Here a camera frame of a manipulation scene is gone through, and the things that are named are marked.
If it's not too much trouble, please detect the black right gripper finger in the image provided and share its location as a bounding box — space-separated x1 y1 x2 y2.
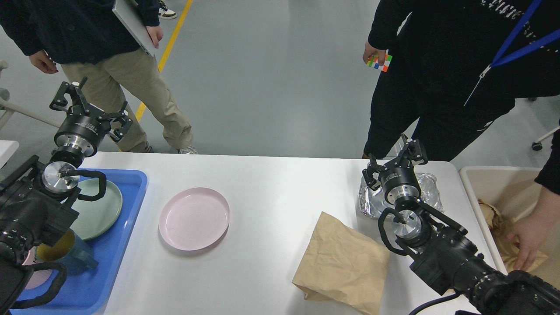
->
396 134 428 169
362 154 385 191

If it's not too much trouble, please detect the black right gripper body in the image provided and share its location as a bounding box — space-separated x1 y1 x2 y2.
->
380 167 422 206

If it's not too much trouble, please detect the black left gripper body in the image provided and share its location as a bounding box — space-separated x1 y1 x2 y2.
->
54 104 108 156

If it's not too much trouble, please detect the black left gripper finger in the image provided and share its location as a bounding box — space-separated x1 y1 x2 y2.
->
49 77 91 116
98 101 132 143

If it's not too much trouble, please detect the pink plate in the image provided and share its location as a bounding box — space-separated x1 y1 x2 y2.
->
158 187 230 251

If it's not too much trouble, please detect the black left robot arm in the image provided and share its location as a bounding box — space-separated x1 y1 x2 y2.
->
0 77 132 315

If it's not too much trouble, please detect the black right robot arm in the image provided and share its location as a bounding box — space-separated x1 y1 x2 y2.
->
362 134 560 315

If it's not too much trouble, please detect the aluminium foil tray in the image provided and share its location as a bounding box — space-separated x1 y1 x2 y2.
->
357 173 444 219

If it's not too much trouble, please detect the white chair legs left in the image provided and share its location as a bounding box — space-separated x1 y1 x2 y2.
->
0 88 61 129

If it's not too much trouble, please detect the person in khaki trousers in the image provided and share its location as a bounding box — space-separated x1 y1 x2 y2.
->
0 0 197 154

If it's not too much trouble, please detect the green plate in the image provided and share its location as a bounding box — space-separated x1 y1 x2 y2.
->
70 181 123 241

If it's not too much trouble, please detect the person in black clothes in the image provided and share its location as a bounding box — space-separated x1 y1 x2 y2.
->
361 0 560 161

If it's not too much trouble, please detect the colourful puzzle cube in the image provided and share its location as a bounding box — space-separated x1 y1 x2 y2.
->
367 53 393 73

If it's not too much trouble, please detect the flat brown paper bag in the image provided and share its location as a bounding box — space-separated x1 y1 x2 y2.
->
292 213 390 315

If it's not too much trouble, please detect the beige plastic bin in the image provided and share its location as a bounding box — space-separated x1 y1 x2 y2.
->
459 167 560 288

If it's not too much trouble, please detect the large brown paper bag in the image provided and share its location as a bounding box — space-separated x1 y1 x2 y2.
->
478 199 548 272

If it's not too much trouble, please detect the blue mug yellow inside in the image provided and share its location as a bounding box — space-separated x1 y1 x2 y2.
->
35 229 99 275

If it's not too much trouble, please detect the white sneaker top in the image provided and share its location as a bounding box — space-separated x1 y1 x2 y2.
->
158 0 177 20

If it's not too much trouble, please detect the pink mug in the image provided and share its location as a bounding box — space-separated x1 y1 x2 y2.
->
22 247 53 290

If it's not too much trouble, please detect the blue plastic tray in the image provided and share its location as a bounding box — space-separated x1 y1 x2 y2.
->
11 169 148 315

